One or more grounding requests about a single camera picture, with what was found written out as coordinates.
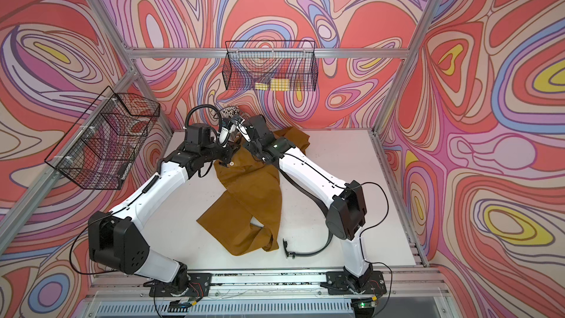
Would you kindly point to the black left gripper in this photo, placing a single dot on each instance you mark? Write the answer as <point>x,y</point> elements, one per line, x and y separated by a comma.
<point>228,152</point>

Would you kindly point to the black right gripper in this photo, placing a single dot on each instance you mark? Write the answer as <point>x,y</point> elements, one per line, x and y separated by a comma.
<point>252,145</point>

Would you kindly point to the mustard brown trousers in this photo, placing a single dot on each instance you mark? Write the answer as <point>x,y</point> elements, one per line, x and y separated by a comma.
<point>247,216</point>

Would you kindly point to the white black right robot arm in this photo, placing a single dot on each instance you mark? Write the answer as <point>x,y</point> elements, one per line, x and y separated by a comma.
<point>344,201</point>

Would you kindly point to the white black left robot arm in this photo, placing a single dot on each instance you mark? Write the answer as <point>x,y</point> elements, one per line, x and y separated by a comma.
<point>115,239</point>

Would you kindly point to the clear cup of pencils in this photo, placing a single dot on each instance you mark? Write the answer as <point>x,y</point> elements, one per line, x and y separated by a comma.
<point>230,112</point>

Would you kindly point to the yellow sticky notes pad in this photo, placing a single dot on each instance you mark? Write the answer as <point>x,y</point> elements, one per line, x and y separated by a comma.
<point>276,84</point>

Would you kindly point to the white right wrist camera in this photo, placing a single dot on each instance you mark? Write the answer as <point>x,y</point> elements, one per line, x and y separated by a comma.
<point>239,124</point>

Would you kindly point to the black wire basket back wall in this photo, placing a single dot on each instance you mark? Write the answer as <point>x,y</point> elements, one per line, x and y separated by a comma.
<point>249,61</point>

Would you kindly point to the black wire basket wall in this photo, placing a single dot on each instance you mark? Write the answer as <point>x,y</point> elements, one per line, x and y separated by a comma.
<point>249,61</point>
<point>100,148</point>

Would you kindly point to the black wire basket left wall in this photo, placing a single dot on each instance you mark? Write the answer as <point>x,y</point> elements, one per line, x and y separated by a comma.
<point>100,148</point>

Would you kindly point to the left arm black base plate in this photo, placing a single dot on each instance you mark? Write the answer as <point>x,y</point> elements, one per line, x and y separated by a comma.
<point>192,284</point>

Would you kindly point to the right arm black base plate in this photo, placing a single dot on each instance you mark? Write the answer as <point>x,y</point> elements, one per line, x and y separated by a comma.
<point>343,282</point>

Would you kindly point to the aluminium front rail frame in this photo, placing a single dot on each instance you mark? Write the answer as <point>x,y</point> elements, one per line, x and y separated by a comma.
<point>410,292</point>

